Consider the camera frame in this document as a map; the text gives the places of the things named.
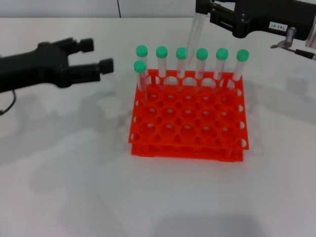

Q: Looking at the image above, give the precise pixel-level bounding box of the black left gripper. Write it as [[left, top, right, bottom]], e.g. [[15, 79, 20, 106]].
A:
[[0, 37, 115, 93]]

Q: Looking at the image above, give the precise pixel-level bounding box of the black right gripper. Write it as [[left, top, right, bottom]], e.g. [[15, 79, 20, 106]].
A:
[[195, 0, 316, 40]]

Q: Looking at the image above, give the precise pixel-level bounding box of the clear test tube green cap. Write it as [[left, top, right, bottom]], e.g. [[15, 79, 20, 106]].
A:
[[223, 49, 250, 92], [196, 47, 209, 92], [156, 46, 168, 91], [175, 47, 189, 92], [213, 47, 229, 93], [135, 44, 149, 86], [185, 11, 206, 67], [133, 60, 148, 104]]

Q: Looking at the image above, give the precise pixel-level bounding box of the orange test tube rack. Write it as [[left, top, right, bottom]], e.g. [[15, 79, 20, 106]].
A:
[[127, 69, 249, 162]]

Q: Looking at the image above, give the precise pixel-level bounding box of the left wrist cable with plug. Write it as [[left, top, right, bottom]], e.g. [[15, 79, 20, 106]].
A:
[[0, 90, 17, 116]]

